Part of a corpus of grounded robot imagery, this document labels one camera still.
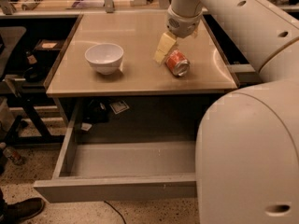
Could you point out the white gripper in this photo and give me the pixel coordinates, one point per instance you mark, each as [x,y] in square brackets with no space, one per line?
[183,25]

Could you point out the red coke can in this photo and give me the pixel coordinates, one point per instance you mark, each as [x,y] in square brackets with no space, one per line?
[177,63]

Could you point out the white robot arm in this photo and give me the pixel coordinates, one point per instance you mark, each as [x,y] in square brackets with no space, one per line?
[246,155]

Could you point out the grey cabinet with beige top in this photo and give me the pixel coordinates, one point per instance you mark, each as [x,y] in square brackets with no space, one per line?
[138,33]

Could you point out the open grey top drawer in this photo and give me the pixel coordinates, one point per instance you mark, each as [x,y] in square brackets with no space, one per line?
[134,156]

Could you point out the white bowl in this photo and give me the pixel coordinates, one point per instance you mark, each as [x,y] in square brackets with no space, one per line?
[104,58]

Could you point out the white paper tag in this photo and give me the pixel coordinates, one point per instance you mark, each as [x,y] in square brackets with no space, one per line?
[119,106]

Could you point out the plastic bottle on floor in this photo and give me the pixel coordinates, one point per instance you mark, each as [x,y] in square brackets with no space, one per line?
[12,154]

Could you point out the dark shoe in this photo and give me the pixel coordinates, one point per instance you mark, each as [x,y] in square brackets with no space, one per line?
[18,212]

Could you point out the black side table frame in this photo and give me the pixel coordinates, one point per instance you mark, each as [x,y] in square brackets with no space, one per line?
[23,98]

